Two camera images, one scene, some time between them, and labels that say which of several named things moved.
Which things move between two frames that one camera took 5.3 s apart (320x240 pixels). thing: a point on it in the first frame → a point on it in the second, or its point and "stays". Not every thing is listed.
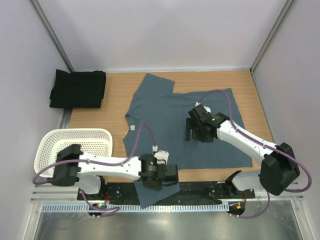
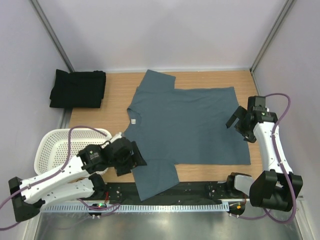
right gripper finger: [188, 127] → [240, 112]
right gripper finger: [191, 133] → [232, 122]
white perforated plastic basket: [97, 141] stays
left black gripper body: [157, 186] → [129, 161]
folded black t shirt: [81, 89] stays
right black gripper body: [199, 134] → [245, 130]
